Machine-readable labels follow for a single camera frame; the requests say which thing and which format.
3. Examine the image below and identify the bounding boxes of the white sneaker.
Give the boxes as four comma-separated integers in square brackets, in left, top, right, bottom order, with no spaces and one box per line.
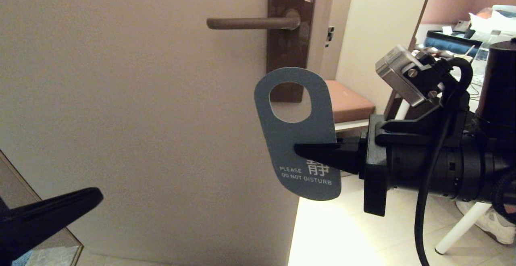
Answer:
[456,202,516,245]

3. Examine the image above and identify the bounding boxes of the brown door lock plate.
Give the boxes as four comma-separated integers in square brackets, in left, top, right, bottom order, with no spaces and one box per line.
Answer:
[266,0,318,103]

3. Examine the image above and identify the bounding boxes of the brown seat cushion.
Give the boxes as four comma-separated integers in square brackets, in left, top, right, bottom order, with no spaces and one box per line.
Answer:
[325,81,376,124]

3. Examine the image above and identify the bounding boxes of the dark blue bag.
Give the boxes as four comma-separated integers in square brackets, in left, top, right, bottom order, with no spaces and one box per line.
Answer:
[425,30,493,58]

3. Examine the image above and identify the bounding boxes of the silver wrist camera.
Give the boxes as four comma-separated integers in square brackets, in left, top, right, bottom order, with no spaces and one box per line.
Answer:
[376,44,444,107]

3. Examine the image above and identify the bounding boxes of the white table with round legs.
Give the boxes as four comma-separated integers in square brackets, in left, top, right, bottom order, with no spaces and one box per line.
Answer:
[435,79,516,255]

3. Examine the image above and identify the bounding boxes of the beige door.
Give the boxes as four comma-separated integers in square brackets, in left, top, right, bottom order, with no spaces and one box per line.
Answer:
[0,0,336,266]

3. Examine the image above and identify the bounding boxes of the cream bench cabinet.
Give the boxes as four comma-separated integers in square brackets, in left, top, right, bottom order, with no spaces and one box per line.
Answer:
[318,0,436,137]

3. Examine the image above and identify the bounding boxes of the do-not-disturb door hanger sign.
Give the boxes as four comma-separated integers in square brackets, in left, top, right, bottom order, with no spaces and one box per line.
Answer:
[254,67,342,201]

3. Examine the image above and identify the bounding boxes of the bronze door handle lever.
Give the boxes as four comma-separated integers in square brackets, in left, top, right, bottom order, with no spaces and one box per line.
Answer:
[206,10,301,31]

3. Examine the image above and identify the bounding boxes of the clear plastic water bottle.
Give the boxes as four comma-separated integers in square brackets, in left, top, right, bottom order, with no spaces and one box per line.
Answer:
[475,29,501,73]

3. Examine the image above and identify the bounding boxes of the white plastic bag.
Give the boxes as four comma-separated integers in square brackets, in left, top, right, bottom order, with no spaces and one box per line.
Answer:
[468,5,516,44]

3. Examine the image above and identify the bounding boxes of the black braided cable sleeve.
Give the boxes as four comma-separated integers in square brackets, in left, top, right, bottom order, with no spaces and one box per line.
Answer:
[490,168,516,224]

